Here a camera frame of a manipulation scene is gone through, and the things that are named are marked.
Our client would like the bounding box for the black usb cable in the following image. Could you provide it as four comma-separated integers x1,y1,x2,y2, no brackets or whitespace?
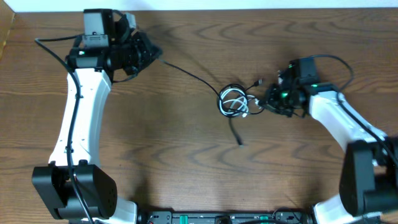
158,57,266,146

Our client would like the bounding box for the white usb cable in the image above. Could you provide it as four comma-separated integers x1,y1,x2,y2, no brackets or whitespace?
219,88,261,118

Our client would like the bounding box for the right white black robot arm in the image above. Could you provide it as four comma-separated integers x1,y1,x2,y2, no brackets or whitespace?
258,55,397,223

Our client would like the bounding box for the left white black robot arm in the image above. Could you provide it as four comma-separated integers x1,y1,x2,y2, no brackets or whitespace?
32,9,162,223

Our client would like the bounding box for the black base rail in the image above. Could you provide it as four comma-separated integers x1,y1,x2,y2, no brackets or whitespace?
136,208,382,224

